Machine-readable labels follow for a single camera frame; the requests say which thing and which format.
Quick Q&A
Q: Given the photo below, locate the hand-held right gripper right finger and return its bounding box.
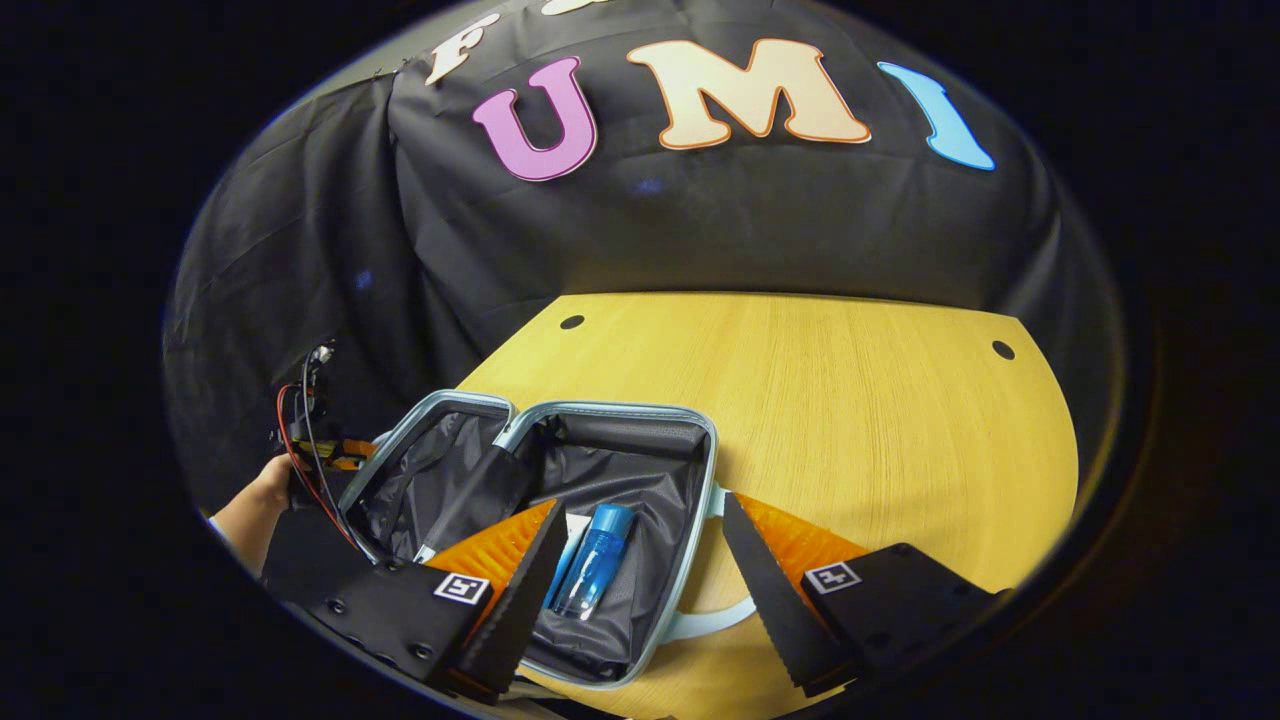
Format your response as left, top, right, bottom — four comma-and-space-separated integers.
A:
720, 491, 1003, 699

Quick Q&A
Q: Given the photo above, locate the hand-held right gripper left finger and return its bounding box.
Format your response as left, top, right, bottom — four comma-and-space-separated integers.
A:
296, 499, 570, 703

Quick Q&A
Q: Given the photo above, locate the blue skin care bottle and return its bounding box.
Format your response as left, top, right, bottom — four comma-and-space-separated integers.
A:
550, 503, 637, 623

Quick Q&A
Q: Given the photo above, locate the black backdrop cloth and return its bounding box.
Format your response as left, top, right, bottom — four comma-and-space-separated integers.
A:
163, 0, 1126, 521

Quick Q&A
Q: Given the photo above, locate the red cable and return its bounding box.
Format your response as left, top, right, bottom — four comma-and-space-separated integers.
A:
276, 384, 363, 553

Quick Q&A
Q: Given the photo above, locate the black cable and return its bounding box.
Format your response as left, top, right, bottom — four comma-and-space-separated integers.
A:
300, 344, 388, 563

